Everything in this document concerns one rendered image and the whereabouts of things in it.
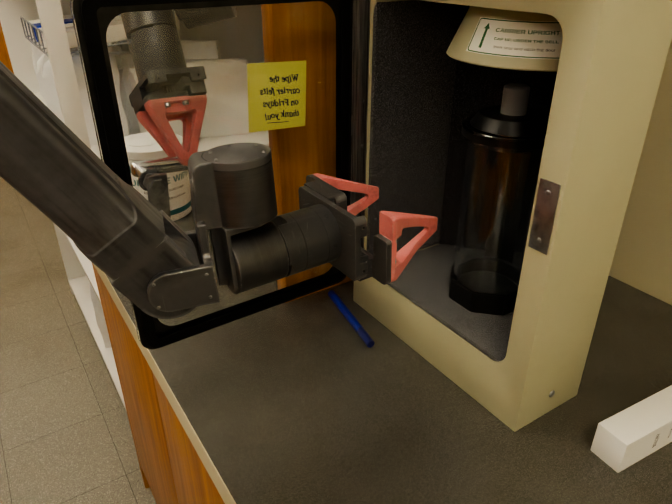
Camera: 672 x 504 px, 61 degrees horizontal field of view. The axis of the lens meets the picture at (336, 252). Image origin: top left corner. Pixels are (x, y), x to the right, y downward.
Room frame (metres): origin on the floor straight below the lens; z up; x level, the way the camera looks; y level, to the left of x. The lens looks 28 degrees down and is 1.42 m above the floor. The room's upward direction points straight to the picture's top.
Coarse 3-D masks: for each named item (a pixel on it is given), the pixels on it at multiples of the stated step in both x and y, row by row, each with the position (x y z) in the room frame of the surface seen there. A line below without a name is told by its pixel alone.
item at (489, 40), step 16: (480, 16) 0.60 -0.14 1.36; (496, 16) 0.59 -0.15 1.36; (512, 16) 0.58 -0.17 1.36; (528, 16) 0.57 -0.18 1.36; (544, 16) 0.57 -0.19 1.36; (464, 32) 0.62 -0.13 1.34; (480, 32) 0.59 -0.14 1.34; (496, 32) 0.58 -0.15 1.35; (512, 32) 0.57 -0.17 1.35; (528, 32) 0.56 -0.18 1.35; (544, 32) 0.56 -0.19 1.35; (560, 32) 0.56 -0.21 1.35; (448, 48) 0.65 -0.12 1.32; (464, 48) 0.60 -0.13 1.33; (480, 48) 0.58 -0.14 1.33; (496, 48) 0.57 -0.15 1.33; (512, 48) 0.56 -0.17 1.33; (528, 48) 0.56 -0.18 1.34; (544, 48) 0.55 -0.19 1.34; (560, 48) 0.55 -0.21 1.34; (480, 64) 0.57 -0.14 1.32; (496, 64) 0.56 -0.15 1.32; (512, 64) 0.56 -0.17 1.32; (528, 64) 0.55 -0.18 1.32; (544, 64) 0.55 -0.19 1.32
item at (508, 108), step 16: (512, 96) 0.62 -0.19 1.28; (528, 96) 0.62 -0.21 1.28; (480, 112) 0.63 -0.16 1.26; (496, 112) 0.63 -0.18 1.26; (512, 112) 0.62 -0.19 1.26; (528, 112) 0.63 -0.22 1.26; (544, 112) 0.63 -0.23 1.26; (480, 128) 0.61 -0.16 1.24; (496, 128) 0.60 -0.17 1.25; (512, 128) 0.59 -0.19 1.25; (528, 128) 0.59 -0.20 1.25; (544, 128) 0.60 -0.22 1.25
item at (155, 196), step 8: (152, 176) 0.55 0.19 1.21; (160, 176) 0.55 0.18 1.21; (144, 184) 0.56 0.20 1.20; (152, 184) 0.54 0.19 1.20; (160, 184) 0.55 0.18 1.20; (152, 192) 0.55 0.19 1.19; (160, 192) 0.55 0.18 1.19; (168, 192) 0.56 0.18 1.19; (152, 200) 0.55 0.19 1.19; (160, 200) 0.55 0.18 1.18; (168, 200) 0.56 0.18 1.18; (160, 208) 0.55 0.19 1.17; (168, 208) 0.55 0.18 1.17
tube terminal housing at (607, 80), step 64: (384, 0) 0.71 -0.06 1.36; (448, 0) 0.60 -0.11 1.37; (512, 0) 0.53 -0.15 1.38; (576, 0) 0.48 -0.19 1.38; (640, 0) 0.49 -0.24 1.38; (576, 64) 0.47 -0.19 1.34; (640, 64) 0.50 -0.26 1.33; (576, 128) 0.46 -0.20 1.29; (640, 128) 0.51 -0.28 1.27; (576, 192) 0.47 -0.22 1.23; (576, 256) 0.48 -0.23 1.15; (384, 320) 0.66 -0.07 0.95; (512, 320) 0.49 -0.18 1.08; (576, 320) 0.50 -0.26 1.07; (512, 384) 0.47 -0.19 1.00; (576, 384) 0.52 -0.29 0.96
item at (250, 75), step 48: (144, 48) 0.57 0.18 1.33; (192, 48) 0.60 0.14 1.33; (240, 48) 0.63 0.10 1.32; (288, 48) 0.66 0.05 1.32; (144, 96) 0.57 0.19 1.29; (192, 96) 0.59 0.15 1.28; (240, 96) 0.63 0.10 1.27; (288, 96) 0.66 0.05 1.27; (144, 144) 0.56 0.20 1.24; (192, 144) 0.59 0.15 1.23; (288, 144) 0.66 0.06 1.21; (144, 192) 0.56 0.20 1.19; (288, 192) 0.66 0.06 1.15
